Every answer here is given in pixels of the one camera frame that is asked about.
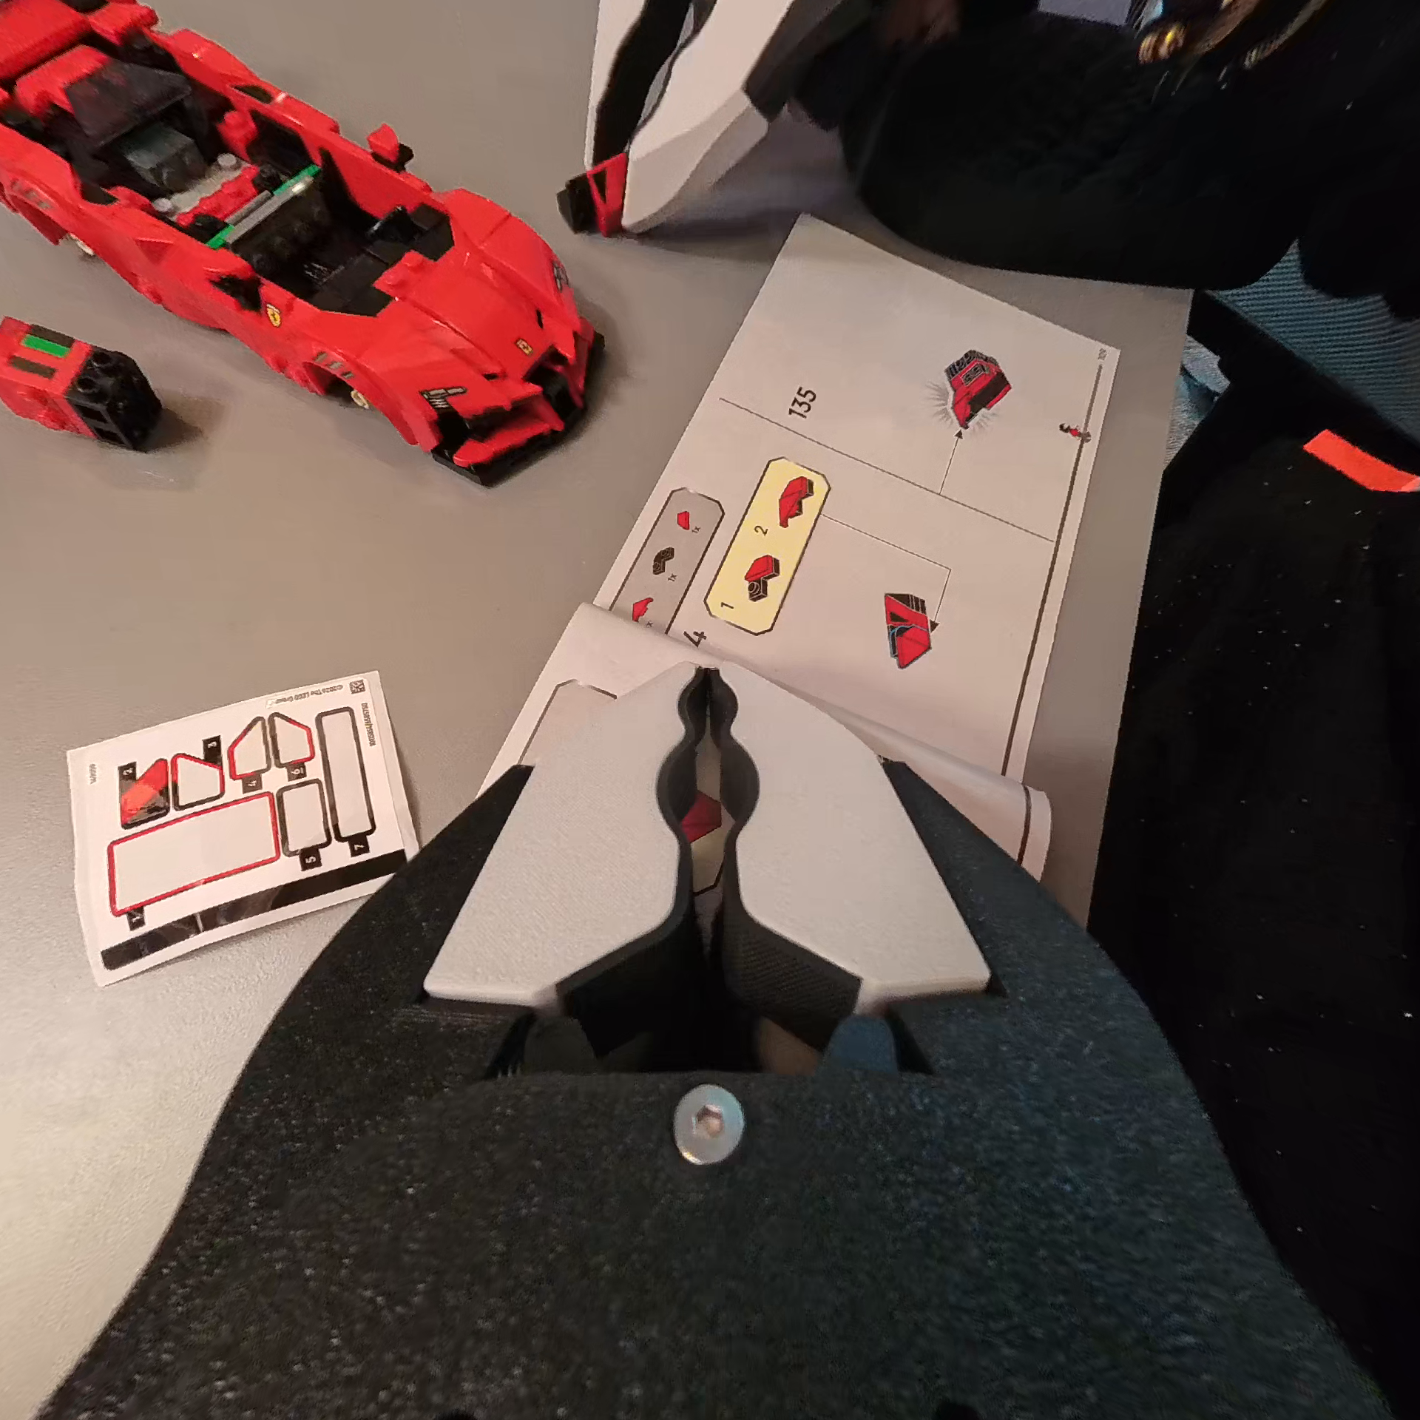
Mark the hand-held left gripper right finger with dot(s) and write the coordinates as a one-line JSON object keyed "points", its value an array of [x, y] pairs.
{"points": [[855, 866]]}

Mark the white sticker sheet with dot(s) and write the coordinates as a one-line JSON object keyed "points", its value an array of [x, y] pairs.
{"points": [[234, 834]]}

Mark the red lego car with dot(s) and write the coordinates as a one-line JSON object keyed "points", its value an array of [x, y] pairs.
{"points": [[333, 245]]}

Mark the lego instruction booklet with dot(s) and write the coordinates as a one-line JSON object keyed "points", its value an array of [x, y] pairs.
{"points": [[888, 489]]}

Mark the small red lego piece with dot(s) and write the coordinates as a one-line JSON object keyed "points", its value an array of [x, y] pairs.
{"points": [[595, 196], [701, 817]]}

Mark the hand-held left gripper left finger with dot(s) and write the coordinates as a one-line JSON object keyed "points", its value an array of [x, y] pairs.
{"points": [[555, 866]]}

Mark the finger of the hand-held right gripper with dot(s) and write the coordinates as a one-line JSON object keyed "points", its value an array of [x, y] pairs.
{"points": [[611, 67], [710, 134]]}

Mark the red black green lego assembly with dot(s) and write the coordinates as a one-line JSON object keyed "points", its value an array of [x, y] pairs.
{"points": [[67, 378]]}

